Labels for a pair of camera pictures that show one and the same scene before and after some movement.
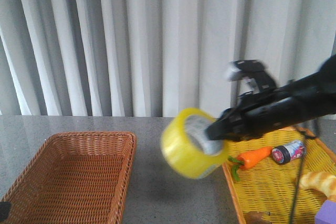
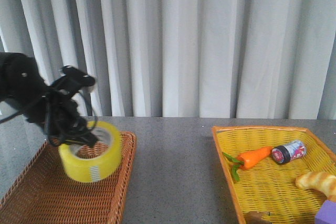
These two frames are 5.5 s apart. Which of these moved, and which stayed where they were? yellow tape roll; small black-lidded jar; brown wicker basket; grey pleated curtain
Moved: yellow tape roll
Stayed: grey pleated curtain; small black-lidded jar; brown wicker basket
